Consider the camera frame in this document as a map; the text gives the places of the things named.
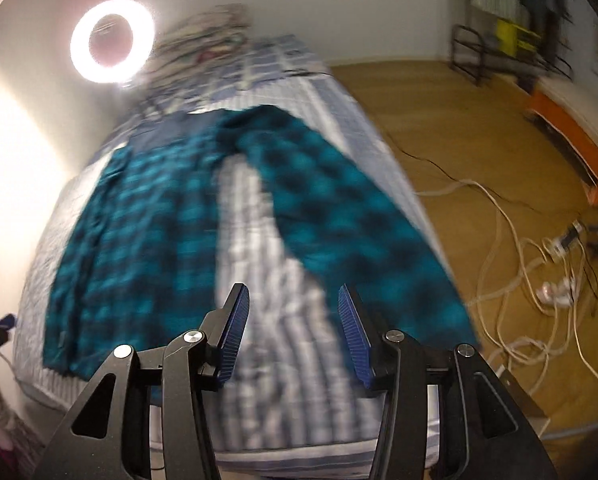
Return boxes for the teal plaid fleece jacket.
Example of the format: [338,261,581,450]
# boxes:
[42,105,476,379]

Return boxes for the black metal clothes rack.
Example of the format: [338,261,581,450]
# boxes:
[448,0,574,91]

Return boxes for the grey striped quilt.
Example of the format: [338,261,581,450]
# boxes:
[14,76,455,477]

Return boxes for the white power strip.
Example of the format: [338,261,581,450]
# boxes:
[549,221,584,258]

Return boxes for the blue checked bed sheet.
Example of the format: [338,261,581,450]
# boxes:
[142,35,331,112]

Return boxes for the folded floral blanket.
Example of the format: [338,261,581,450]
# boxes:
[142,3,252,78]

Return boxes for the orange bench with white cover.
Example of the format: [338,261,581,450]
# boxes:
[527,77,598,206]

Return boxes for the yellow box on rack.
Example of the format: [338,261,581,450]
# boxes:
[495,18,541,60]

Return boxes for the white floor cables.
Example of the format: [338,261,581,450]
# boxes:
[416,176,598,391]

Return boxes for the black ring light cable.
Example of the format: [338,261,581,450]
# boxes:
[238,69,330,89]

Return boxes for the glowing ring light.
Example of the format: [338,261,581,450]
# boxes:
[70,0,156,84]

